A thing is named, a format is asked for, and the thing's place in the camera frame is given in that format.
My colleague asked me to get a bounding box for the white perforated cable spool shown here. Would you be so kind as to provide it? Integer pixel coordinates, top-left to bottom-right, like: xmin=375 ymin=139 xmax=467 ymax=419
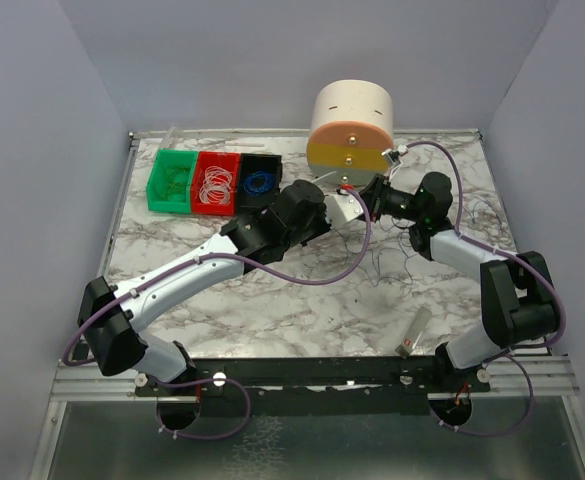
xmin=312 ymin=171 xmax=339 ymax=186

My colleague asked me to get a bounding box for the long blue wire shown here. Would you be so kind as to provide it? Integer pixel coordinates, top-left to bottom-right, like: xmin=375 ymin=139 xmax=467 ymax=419
xmin=334 ymin=197 xmax=503 ymax=296

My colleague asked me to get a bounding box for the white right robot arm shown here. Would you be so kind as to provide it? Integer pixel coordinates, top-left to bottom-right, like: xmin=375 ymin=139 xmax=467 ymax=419
xmin=360 ymin=172 xmax=561 ymax=370

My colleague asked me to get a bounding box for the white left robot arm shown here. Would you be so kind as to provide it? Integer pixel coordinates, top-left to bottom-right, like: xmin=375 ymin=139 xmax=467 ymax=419
xmin=78 ymin=180 xmax=334 ymax=382

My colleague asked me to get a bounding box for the black plastic bin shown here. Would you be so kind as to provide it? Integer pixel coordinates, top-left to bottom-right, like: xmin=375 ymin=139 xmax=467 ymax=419
xmin=235 ymin=153 xmax=283 ymax=214

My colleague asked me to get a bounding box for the round three-drawer cabinet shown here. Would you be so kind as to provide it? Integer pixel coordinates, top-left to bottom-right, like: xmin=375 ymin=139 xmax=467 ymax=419
xmin=306 ymin=79 xmax=394 ymax=187

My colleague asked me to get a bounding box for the red plastic bin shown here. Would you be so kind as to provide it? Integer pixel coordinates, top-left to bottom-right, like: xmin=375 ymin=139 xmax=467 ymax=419
xmin=191 ymin=151 xmax=240 ymax=216

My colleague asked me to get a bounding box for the green plastic bin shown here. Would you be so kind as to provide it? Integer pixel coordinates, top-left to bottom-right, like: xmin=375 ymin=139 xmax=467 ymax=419
xmin=146 ymin=150 xmax=198 ymax=214

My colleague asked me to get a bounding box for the grey tool with red label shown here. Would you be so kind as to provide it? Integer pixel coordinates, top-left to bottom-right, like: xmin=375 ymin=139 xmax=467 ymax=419
xmin=395 ymin=306 xmax=432 ymax=358

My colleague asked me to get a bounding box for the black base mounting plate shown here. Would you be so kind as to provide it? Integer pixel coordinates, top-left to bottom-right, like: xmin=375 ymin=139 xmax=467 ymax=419
xmin=135 ymin=355 xmax=490 ymax=417

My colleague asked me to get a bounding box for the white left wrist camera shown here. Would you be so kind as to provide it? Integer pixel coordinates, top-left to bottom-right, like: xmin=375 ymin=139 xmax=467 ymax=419
xmin=324 ymin=188 xmax=365 ymax=229

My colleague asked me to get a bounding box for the blue wire coil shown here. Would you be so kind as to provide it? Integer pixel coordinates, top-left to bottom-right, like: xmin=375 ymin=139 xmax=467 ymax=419
xmin=242 ymin=169 xmax=277 ymax=197

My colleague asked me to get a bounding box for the white wire coil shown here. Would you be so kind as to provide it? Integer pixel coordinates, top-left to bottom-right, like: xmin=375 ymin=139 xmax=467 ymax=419
xmin=199 ymin=164 xmax=237 ymax=206

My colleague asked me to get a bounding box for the green wire coil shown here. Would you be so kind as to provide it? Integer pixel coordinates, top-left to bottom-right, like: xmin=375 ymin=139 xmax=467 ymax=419
xmin=154 ymin=162 xmax=194 ymax=199

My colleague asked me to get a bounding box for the aluminium frame rail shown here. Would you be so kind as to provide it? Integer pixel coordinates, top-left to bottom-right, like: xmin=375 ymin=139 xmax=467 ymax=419
xmin=49 ymin=132 xmax=139 ymax=402

